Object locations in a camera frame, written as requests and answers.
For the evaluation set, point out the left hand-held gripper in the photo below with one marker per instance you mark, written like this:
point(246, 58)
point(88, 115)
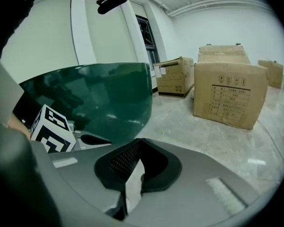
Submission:
point(52, 131)

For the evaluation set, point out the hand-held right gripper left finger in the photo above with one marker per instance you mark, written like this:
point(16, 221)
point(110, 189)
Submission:
point(85, 169)

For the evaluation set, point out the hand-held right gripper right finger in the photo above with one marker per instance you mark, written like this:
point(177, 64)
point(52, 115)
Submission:
point(187, 197)

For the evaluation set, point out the dark green translucent sheet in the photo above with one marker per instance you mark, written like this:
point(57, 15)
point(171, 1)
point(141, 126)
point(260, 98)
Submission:
point(104, 96)

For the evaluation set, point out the person's left forearm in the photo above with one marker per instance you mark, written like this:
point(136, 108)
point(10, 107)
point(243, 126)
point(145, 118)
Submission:
point(17, 126)

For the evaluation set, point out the cardboard box with white labels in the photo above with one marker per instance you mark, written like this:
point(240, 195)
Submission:
point(172, 79)

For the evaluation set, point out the narrow pale roller blind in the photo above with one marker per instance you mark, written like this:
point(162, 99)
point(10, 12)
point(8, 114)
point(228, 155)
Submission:
point(109, 37)

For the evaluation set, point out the large printed cardboard box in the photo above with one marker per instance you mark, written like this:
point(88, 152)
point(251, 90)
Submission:
point(227, 96)

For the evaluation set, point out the wide pale roller blind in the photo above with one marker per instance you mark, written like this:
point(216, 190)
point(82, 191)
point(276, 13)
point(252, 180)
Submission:
point(42, 37)

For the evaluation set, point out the long taped cardboard box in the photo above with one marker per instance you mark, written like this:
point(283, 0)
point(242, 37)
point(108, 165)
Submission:
point(223, 54)

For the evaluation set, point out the small cardboard box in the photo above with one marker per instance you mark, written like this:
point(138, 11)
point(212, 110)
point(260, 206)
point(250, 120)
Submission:
point(273, 73)

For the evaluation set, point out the dark window frame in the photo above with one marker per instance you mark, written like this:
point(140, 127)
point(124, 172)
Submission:
point(150, 46)

